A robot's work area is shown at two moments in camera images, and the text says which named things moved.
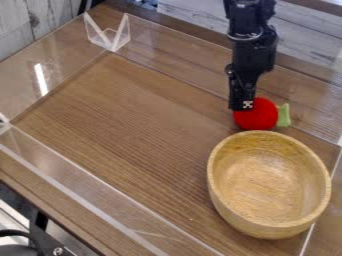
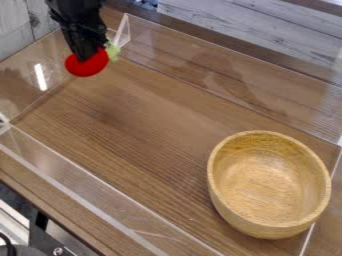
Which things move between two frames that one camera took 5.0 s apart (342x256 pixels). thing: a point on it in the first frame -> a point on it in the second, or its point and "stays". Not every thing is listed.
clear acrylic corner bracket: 110,39 stays
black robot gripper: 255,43 -> 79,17
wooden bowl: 269,184 stays
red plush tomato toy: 263,116 -> 88,67
